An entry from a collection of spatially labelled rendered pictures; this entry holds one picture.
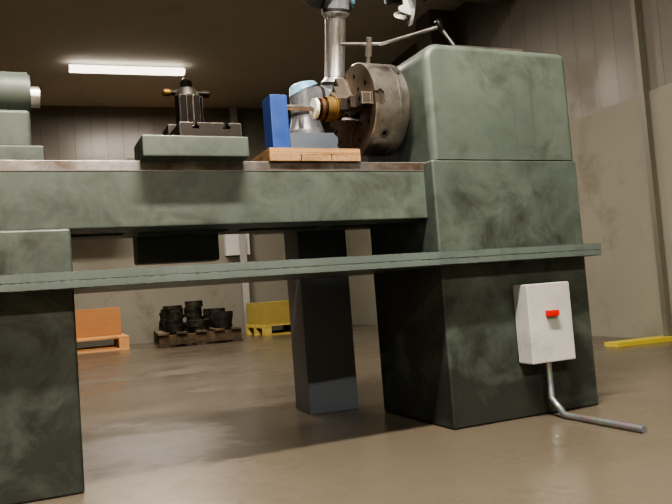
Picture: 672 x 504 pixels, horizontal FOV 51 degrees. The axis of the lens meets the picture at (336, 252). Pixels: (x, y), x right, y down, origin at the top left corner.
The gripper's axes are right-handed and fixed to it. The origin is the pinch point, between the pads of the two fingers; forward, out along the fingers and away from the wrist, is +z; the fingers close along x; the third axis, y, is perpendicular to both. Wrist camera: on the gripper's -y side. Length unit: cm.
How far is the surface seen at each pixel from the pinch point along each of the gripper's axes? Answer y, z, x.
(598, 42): -252, -104, -157
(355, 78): 18.2, 14.7, -13.1
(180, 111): 77, 25, -21
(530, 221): -34, 71, -5
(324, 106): 31.4, 25.5, -13.1
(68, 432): 117, 119, -13
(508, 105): -29.7, 31.4, 2.7
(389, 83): 12.1, 22.5, -1.7
